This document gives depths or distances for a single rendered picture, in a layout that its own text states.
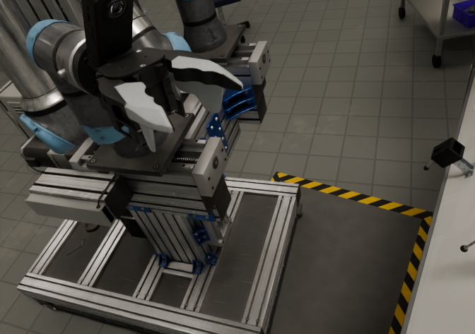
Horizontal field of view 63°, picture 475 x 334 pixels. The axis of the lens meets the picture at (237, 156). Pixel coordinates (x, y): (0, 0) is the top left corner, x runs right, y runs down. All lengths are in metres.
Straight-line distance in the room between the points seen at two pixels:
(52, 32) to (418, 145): 2.27
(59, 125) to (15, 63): 0.14
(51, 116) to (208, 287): 1.17
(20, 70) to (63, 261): 1.55
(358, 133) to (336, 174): 0.38
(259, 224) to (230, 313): 0.46
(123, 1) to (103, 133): 0.27
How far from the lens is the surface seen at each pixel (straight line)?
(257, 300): 1.74
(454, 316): 0.91
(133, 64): 0.44
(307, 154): 2.53
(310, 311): 1.94
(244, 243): 1.91
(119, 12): 0.42
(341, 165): 2.44
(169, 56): 0.45
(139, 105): 0.36
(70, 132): 0.90
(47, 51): 0.58
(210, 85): 0.42
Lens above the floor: 1.78
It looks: 43 degrees down
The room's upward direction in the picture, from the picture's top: 17 degrees counter-clockwise
